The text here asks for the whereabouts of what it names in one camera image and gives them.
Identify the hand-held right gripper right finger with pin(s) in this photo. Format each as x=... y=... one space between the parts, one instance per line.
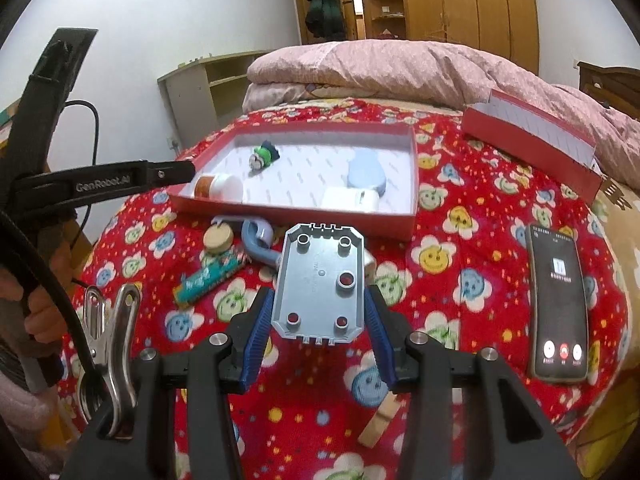
x=385 y=345

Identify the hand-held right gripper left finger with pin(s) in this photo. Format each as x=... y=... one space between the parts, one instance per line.
x=255 y=340

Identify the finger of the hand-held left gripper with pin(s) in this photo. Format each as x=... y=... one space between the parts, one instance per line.
x=170 y=172

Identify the white bottle orange label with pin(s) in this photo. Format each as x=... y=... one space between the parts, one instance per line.
x=227 y=187

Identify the wooden clothespin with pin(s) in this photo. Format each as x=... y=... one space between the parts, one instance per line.
x=380 y=420

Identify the green candy packet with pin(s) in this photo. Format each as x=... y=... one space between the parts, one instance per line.
x=210 y=277

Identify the round wooden disc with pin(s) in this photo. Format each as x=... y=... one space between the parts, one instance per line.
x=218 y=236

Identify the grey plastic plate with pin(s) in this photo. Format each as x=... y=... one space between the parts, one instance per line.
x=315 y=280

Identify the green toy figure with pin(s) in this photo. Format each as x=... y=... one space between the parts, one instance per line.
x=262 y=156

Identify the blue plastic hook piece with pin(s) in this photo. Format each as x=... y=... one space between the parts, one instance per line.
x=252 y=245

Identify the red cardboard box tray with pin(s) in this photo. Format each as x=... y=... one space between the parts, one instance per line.
x=310 y=170

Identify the white plastic case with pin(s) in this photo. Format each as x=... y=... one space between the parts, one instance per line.
x=345 y=199

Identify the light blue oval piece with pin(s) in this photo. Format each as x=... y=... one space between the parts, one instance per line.
x=365 y=175

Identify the person's left forearm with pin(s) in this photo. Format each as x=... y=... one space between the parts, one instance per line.
x=20 y=410

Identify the person's left hand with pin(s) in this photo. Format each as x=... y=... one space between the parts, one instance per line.
x=40 y=320

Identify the beige wooden shelf unit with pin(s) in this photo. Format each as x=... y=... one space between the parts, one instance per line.
x=190 y=95

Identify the metal spring clip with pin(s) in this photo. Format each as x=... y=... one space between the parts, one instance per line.
x=125 y=335

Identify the black smartphone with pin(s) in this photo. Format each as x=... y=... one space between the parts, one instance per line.
x=555 y=300

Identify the dark green hanging coat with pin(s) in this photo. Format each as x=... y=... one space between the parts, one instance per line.
x=325 y=15

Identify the red cardboard box lid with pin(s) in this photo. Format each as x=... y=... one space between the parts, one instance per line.
x=530 y=150

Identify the pink quilt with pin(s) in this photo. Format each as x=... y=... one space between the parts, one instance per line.
x=400 y=70

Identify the wooden corner shelf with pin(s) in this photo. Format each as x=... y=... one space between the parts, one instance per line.
x=385 y=5

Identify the brown wooden wardrobe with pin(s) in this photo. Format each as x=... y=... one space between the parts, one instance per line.
x=465 y=0

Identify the dark wooden headboard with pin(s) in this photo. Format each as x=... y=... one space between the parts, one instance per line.
x=615 y=90

